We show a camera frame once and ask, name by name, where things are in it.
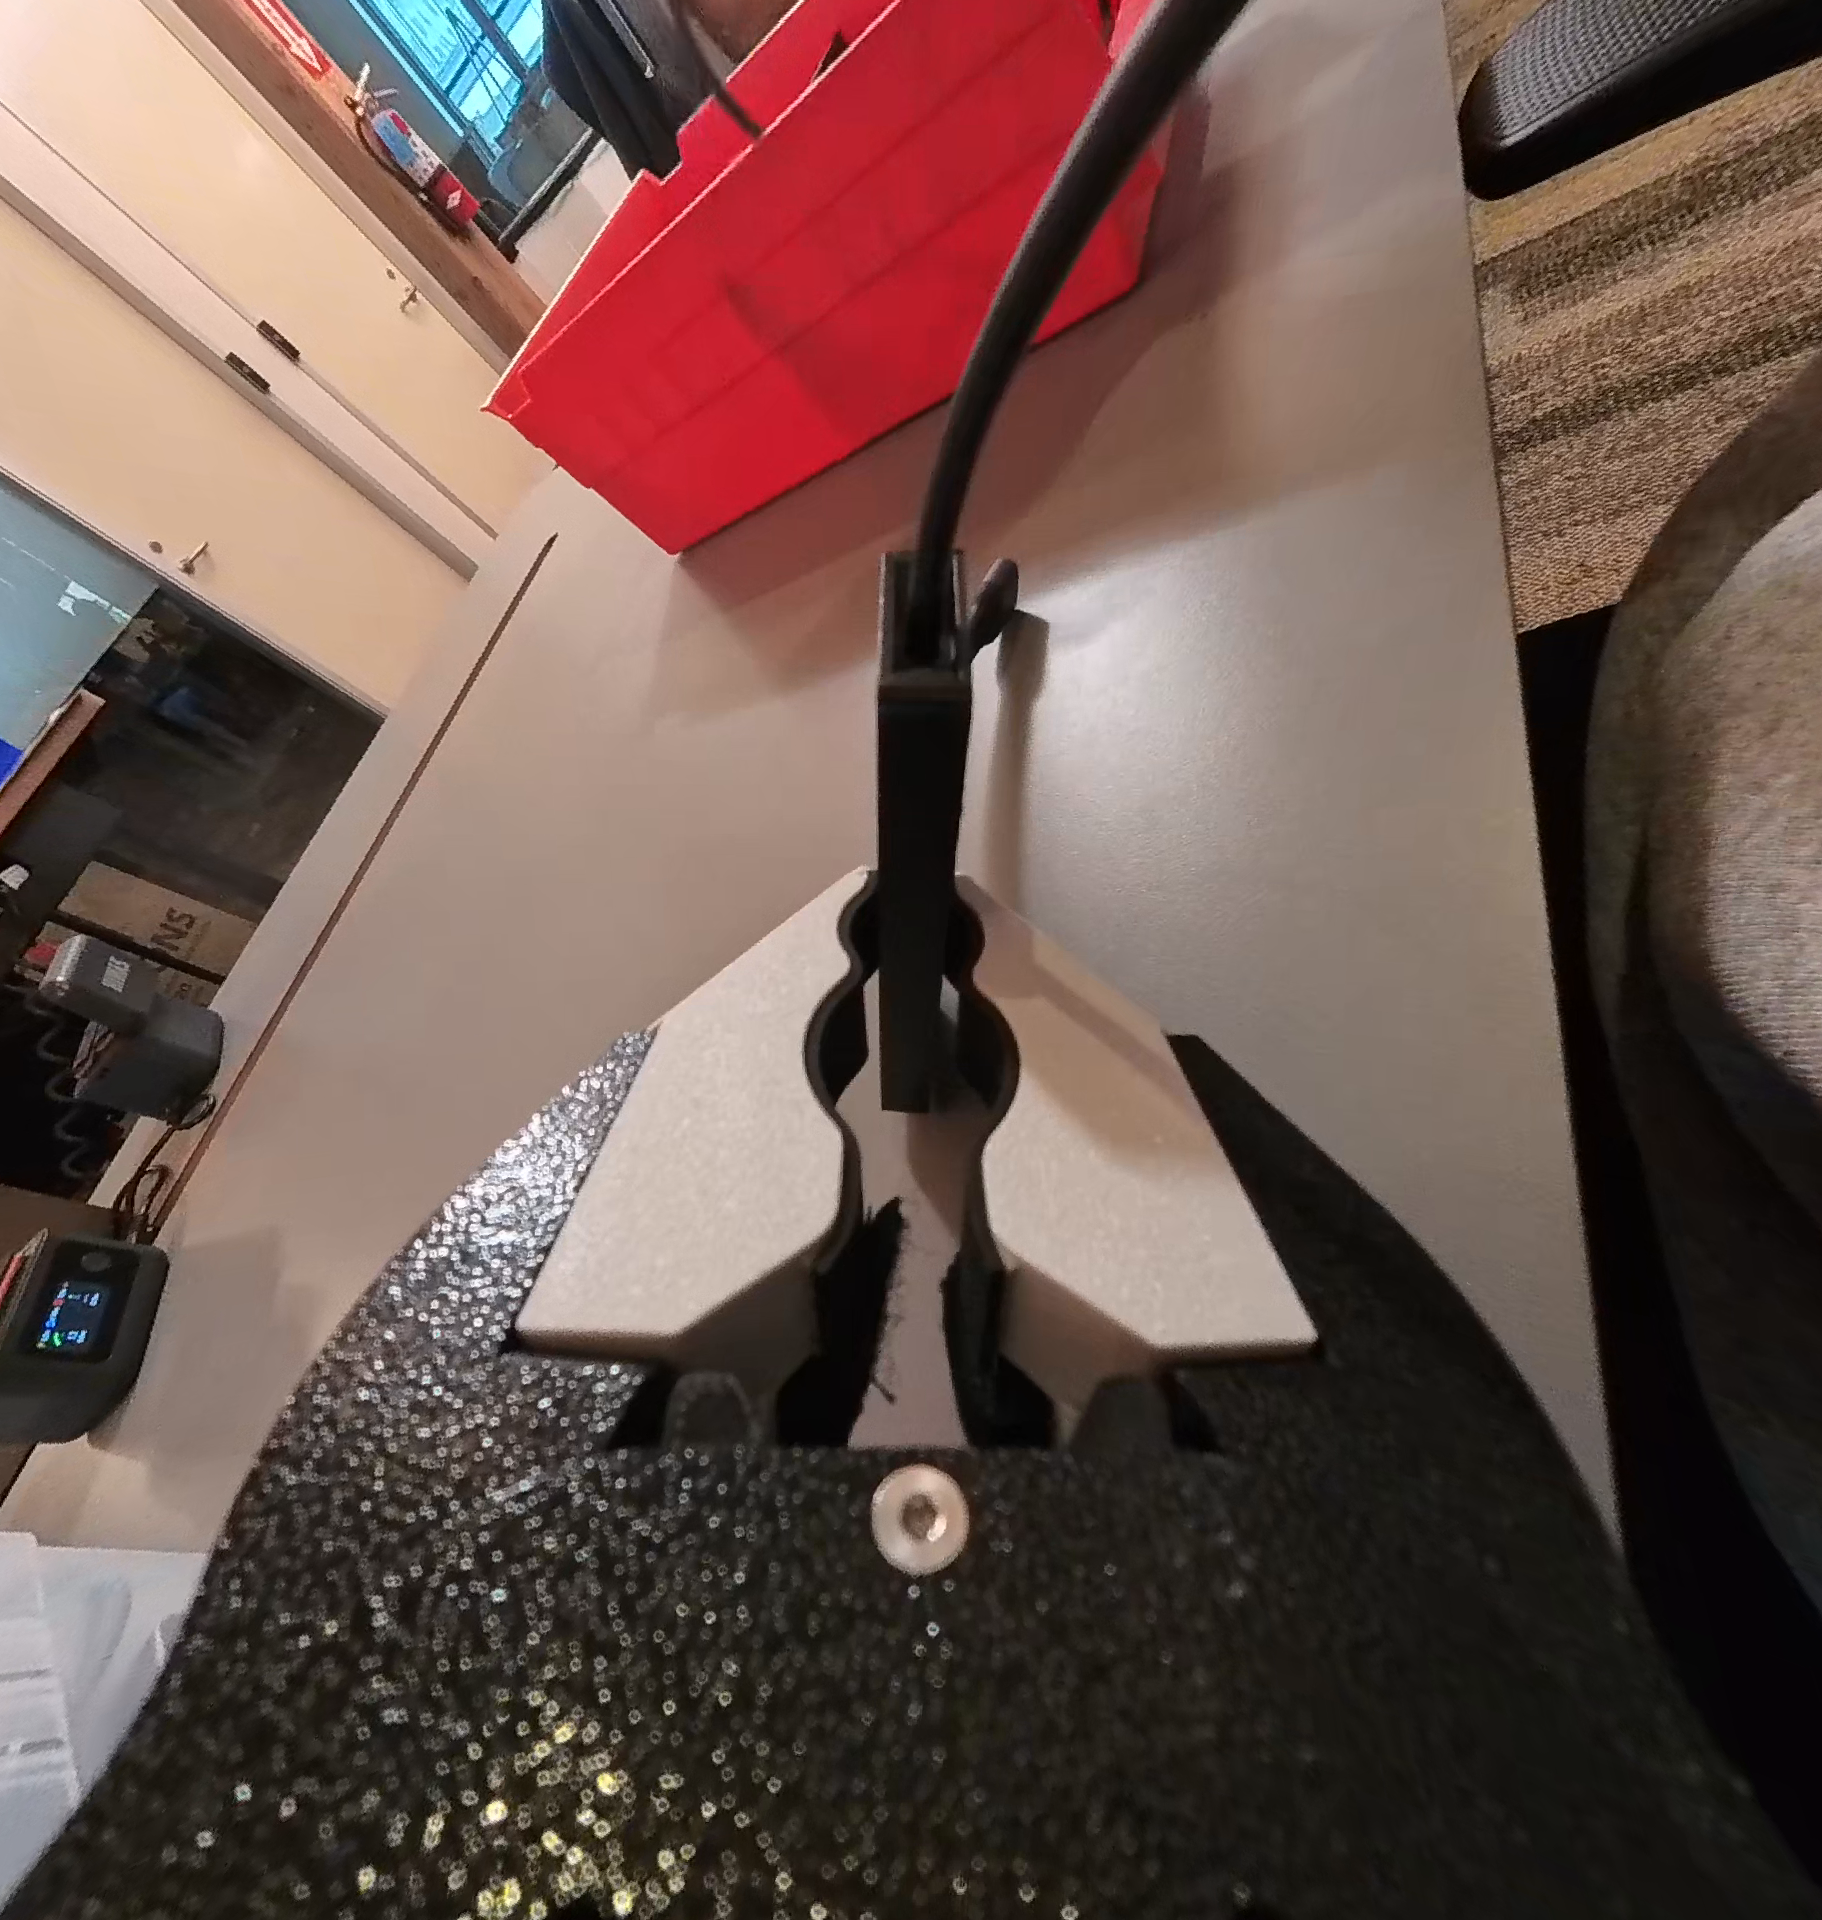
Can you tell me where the cream wall cabinet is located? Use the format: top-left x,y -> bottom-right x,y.
0,0 -> 554,579

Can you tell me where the dark jacket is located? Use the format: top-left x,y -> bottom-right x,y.
541,0 -> 733,179

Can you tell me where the dark grey power adapter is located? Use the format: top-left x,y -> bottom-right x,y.
32,933 -> 225,1119

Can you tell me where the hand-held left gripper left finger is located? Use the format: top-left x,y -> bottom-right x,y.
514,869 -> 884,1419

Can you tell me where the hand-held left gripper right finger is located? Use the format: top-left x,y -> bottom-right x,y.
948,874 -> 1324,1433

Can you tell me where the person's grey printed sweatshirt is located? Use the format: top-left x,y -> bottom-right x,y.
1585,291 -> 1822,1667

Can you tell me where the brown cardboard box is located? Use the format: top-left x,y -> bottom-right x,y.
61,861 -> 266,983

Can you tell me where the black power bank with display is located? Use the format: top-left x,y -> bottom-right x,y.
0,1229 -> 174,1444

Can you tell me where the black usb cable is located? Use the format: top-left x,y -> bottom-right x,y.
912,0 -> 1258,669

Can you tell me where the blue lit window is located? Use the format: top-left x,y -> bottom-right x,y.
347,0 -> 554,153

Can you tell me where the brown wooden desk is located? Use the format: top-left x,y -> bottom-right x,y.
0,690 -> 110,902

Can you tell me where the glass partition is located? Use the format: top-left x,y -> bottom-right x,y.
0,448 -> 163,753

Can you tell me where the red fire extinguisher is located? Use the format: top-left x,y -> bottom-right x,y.
344,59 -> 480,229

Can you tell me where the clear plastic bin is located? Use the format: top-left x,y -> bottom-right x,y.
0,1529 -> 211,1920

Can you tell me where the wooden wall ledge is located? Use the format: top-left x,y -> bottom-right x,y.
177,0 -> 545,363

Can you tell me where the red plastic bin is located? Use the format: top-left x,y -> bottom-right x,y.
483,0 -> 1168,557

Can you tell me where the black office chair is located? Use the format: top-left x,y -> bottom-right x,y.
1457,0 -> 1822,200

